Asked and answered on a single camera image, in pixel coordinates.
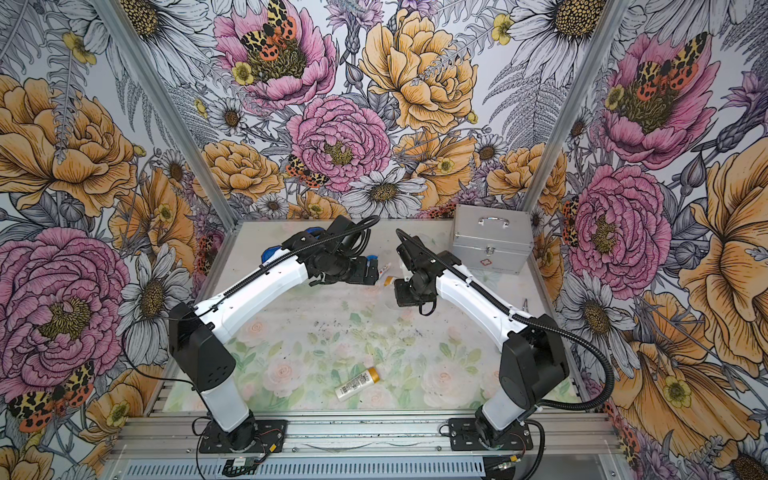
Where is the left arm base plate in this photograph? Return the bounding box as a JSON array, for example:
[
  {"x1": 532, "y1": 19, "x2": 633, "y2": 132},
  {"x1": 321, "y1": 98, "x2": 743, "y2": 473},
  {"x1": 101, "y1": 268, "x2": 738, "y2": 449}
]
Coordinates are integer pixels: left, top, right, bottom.
[{"x1": 198, "y1": 418, "x2": 288, "y2": 454}]

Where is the small toothpaste far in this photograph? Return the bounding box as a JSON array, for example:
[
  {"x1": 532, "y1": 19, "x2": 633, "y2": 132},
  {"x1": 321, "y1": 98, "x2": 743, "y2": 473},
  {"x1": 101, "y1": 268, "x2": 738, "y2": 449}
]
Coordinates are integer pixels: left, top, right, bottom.
[{"x1": 378, "y1": 263, "x2": 391, "y2": 279}]

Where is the right aluminium frame post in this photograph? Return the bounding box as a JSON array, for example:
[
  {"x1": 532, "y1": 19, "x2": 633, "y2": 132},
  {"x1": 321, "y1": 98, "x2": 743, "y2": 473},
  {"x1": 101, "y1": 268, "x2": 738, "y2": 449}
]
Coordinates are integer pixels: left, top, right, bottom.
[{"x1": 522, "y1": 0, "x2": 631, "y2": 213}]

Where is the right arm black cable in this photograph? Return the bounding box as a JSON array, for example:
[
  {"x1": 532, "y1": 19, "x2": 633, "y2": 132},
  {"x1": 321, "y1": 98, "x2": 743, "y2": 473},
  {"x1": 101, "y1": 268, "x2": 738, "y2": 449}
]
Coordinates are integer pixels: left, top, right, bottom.
[{"x1": 395, "y1": 228, "x2": 616, "y2": 413}]

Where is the left aluminium frame post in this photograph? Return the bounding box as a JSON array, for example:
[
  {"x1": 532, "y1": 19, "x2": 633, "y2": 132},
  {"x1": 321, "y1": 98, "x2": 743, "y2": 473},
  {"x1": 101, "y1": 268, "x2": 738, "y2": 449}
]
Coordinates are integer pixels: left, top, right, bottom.
[{"x1": 94, "y1": 1, "x2": 240, "y2": 233}]

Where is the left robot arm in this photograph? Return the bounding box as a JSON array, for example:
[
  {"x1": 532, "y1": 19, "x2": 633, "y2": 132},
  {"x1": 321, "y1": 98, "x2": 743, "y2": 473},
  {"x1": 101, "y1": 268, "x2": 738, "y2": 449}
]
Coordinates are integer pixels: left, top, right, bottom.
[{"x1": 168, "y1": 215, "x2": 380, "y2": 452}]

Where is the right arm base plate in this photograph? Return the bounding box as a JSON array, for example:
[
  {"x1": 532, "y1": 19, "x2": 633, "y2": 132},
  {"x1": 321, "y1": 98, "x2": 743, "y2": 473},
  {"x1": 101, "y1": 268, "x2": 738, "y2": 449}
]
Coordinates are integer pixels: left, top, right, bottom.
[{"x1": 441, "y1": 417, "x2": 533, "y2": 452}]

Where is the clear plastic cup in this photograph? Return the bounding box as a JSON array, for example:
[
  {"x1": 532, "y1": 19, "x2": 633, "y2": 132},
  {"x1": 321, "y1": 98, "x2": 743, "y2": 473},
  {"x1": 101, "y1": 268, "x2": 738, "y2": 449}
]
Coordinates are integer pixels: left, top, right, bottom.
[{"x1": 384, "y1": 293, "x2": 412, "y2": 314}]

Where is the aluminium front rail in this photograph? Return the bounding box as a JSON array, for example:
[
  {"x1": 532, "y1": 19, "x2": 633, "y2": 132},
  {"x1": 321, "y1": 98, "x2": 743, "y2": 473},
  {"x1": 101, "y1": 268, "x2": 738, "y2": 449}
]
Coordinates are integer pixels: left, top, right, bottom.
[{"x1": 102, "y1": 410, "x2": 632, "y2": 479}]

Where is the silver metal case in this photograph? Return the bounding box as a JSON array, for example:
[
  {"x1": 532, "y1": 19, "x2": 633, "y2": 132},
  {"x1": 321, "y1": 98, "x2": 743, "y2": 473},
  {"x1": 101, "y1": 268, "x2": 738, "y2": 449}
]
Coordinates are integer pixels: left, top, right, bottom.
[{"x1": 450, "y1": 205, "x2": 534, "y2": 275}]

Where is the aluminium frame post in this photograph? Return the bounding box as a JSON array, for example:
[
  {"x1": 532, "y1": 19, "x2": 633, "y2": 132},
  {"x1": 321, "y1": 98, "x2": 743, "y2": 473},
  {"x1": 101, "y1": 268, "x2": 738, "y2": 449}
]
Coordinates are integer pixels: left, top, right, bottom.
[
  {"x1": 94, "y1": 1, "x2": 240, "y2": 233},
  {"x1": 522, "y1": 0, "x2": 631, "y2": 213}
]

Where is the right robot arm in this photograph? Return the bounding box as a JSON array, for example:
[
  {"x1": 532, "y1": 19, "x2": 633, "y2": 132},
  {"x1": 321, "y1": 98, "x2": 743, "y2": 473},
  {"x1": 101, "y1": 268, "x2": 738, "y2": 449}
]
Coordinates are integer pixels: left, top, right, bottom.
[{"x1": 394, "y1": 229, "x2": 570, "y2": 449}]

